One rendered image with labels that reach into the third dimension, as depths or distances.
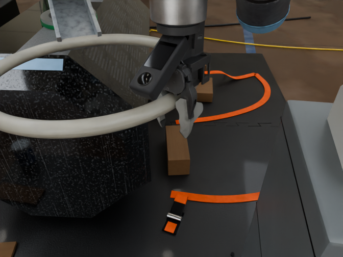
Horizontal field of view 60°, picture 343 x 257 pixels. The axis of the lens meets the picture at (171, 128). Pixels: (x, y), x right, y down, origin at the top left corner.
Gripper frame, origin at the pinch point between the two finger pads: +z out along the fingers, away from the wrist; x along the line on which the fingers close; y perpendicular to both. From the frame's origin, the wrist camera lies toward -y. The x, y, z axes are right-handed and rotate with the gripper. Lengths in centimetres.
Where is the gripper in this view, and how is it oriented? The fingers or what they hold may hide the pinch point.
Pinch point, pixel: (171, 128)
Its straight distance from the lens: 58.3
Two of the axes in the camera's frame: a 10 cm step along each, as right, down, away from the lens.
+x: -7.7, -3.5, 5.3
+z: 0.1, 8.2, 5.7
